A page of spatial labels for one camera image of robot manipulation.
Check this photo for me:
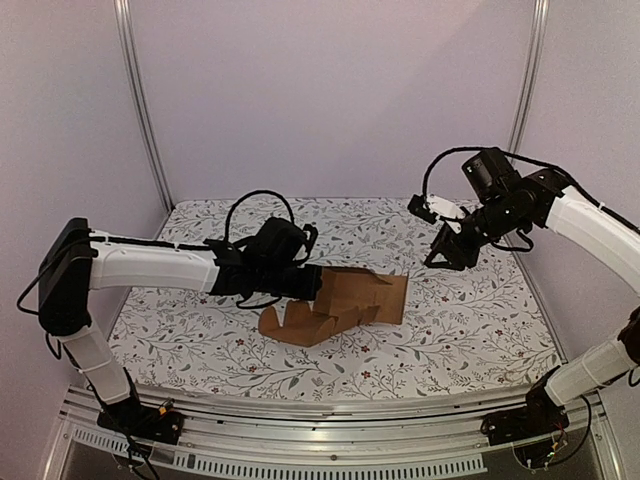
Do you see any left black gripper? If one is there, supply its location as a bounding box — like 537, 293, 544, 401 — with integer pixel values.
257, 264, 322, 301

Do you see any brown cardboard box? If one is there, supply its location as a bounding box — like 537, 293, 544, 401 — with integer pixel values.
258, 267, 408, 347

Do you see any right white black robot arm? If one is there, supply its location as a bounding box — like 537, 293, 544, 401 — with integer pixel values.
408, 146, 639, 436

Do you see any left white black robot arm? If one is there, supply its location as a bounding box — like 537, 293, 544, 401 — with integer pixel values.
18, 218, 322, 434

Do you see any floral patterned table mat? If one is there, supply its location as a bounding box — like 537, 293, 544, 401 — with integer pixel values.
109, 196, 563, 402

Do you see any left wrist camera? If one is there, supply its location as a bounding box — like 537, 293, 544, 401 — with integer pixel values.
302, 224, 318, 252

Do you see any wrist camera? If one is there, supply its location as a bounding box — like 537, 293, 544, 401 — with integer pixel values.
408, 194, 466, 234
302, 224, 318, 252

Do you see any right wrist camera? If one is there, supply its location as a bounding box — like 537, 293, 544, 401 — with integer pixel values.
408, 194, 466, 234

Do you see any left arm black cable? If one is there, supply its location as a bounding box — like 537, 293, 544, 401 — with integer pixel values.
225, 189, 296, 241

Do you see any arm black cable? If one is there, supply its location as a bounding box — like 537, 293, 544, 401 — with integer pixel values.
422, 146, 481, 199
225, 189, 296, 241

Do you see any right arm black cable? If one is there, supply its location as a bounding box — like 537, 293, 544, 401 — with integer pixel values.
422, 146, 481, 199

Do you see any front aluminium rail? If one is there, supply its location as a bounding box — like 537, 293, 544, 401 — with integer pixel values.
42, 384, 626, 480

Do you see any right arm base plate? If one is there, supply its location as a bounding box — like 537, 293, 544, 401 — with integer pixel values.
480, 406, 569, 446

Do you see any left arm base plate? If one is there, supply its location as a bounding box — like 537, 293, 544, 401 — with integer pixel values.
97, 399, 185, 445

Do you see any right aluminium frame post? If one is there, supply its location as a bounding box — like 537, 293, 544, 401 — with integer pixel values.
508, 0, 550, 153

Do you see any aluminium frame post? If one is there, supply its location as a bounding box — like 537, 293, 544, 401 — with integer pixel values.
113, 0, 175, 213
508, 0, 550, 153

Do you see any left aluminium frame post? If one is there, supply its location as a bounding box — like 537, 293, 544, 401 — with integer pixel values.
113, 0, 175, 213

